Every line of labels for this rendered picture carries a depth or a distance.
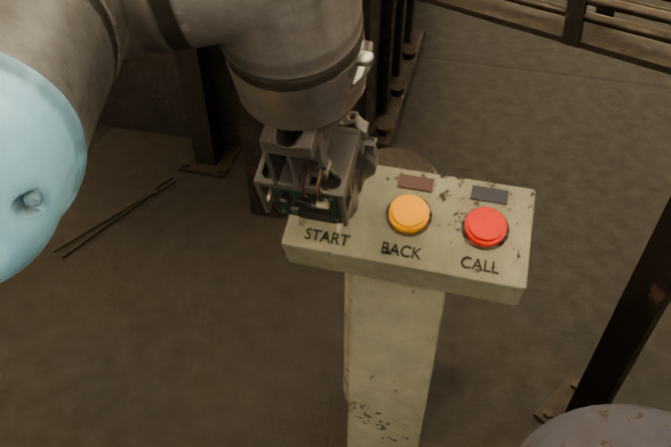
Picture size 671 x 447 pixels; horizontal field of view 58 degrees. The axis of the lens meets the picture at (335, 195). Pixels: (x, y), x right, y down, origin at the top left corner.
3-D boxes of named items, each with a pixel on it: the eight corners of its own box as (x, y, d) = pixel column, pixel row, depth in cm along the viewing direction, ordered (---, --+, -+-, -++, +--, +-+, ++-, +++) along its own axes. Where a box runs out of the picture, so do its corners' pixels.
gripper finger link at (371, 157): (327, 189, 57) (317, 136, 50) (332, 173, 58) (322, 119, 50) (375, 197, 56) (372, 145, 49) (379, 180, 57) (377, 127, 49)
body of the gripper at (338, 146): (264, 216, 51) (230, 134, 41) (291, 133, 55) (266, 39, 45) (351, 230, 50) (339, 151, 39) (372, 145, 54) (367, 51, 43)
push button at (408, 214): (392, 199, 63) (392, 190, 61) (431, 205, 62) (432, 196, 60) (384, 232, 61) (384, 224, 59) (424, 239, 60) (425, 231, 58)
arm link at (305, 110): (247, -21, 41) (386, -7, 39) (261, 31, 45) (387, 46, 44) (203, 82, 37) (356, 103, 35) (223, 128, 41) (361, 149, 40)
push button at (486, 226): (465, 211, 61) (467, 202, 60) (506, 218, 60) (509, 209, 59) (460, 245, 59) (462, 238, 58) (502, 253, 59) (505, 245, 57)
